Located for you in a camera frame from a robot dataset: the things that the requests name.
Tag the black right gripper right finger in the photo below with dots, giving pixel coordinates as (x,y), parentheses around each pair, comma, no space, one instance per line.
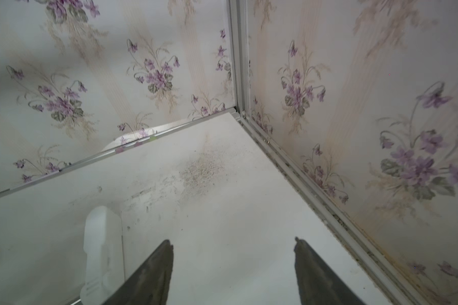
(316,281)

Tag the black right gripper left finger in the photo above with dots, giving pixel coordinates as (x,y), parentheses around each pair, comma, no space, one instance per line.
(150,283)

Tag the white and steel drying rack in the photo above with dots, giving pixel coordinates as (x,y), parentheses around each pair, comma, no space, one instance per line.
(103,245)

